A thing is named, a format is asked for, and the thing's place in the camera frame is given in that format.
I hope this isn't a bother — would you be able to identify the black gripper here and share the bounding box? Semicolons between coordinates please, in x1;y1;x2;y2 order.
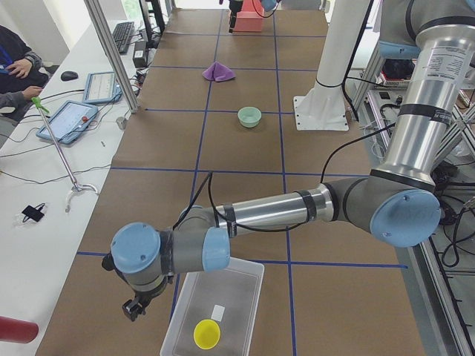
122;272;174;321

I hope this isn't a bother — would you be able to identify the yellow plastic cup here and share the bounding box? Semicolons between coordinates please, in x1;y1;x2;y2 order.
193;319;221;350

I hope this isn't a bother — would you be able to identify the light green ceramic bowl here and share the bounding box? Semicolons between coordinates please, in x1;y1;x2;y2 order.
237;107;262;128

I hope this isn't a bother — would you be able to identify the purple microfiber cloth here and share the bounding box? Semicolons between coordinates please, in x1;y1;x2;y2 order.
202;62;235;82

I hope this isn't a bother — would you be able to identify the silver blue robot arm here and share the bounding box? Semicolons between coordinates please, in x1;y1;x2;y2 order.
102;1;474;320

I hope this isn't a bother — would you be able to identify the clear plastic storage box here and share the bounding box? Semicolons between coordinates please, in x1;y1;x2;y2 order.
160;258;264;355

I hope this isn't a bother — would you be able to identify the seated person's hand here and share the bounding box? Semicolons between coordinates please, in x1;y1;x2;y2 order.
6;59;33;79

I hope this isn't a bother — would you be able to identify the red cylinder bottle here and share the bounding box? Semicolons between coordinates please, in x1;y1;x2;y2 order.
0;316;39;343

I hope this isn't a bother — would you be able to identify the blue teach pendant tablet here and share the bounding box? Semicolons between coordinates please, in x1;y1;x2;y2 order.
33;97;99;145

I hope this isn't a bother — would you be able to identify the black computer mouse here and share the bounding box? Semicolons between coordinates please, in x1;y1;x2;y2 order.
60;70;79;82

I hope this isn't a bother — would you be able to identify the black keyboard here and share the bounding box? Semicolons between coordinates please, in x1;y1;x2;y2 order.
112;22;134;55

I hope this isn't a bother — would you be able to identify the pink plastic tray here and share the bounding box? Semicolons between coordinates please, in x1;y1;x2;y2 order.
234;11;263;33

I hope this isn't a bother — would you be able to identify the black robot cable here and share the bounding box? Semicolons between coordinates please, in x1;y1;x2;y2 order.
172;122;398;238

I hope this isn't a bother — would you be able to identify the green handled reacher grabber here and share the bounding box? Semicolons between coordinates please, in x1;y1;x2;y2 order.
31;96;99;213

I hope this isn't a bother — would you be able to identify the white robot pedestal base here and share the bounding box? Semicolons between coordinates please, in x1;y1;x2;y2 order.
293;0;373;131

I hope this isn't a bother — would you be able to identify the silver aluminium frame post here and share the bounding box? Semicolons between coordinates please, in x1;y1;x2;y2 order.
84;0;139;113

